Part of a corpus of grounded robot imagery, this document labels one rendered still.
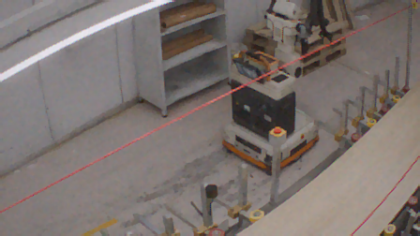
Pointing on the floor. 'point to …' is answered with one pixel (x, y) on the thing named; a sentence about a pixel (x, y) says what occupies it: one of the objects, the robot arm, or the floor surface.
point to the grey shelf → (169, 72)
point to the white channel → (16, 24)
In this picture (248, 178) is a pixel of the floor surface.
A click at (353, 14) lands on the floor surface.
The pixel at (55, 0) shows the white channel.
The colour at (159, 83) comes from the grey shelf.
